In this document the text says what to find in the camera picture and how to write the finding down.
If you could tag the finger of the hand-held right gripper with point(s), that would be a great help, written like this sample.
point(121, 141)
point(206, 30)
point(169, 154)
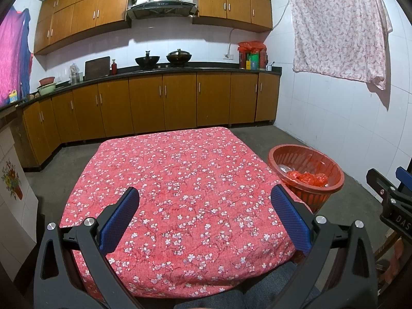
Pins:
point(379, 182)
point(405, 177)

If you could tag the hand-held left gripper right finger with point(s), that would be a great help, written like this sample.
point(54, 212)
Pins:
point(291, 219)

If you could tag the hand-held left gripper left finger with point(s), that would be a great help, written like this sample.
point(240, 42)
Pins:
point(119, 220)

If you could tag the red plastic bag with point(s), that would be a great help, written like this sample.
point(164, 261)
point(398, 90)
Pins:
point(293, 175)

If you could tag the large orange-red plastic bag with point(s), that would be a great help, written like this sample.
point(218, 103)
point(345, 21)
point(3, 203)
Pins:
point(313, 180)

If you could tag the orange plastic basket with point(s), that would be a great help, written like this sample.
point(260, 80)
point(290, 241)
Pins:
point(334, 167)

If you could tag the clear plastic bag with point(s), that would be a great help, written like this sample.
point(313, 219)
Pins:
point(285, 168)

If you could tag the red floral tablecloth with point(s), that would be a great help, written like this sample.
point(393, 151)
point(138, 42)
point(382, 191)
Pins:
point(186, 199)

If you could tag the white cabinet with flower sticker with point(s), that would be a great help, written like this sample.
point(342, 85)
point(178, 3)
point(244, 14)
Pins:
point(14, 199)

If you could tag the wooden lower kitchen cabinets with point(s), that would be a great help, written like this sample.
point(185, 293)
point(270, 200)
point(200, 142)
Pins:
point(177, 104)

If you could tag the green basin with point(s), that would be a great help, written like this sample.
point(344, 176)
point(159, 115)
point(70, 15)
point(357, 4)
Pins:
point(46, 89)

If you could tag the glass jar with plastic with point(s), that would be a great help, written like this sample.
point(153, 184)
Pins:
point(75, 75)

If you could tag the red bottle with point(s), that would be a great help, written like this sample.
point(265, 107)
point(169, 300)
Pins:
point(114, 67)

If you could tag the dark wooden cutting board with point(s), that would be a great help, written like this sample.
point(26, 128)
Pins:
point(97, 68)

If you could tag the red basin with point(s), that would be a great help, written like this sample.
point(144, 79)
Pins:
point(47, 80)

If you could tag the pale floral hanging cloth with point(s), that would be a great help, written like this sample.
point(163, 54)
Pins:
point(338, 29)

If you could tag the green box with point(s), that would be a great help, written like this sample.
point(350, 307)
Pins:
point(255, 62)

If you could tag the yellow packet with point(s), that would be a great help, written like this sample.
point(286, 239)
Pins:
point(13, 97)

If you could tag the black wok with lid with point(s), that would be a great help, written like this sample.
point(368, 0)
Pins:
point(179, 58)

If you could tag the red bag over bottles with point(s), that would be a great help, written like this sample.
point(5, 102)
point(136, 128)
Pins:
point(252, 47)

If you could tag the pink and blue hanging cloth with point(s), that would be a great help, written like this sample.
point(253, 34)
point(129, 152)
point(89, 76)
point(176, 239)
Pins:
point(13, 58)

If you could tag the wooden upper cabinet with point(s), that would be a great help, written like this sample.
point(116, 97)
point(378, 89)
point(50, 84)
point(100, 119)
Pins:
point(83, 14)
point(238, 4)

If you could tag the steel range hood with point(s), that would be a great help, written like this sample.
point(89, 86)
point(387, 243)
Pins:
point(161, 6)

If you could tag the white wall socket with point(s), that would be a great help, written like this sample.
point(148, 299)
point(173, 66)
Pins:
point(229, 56)

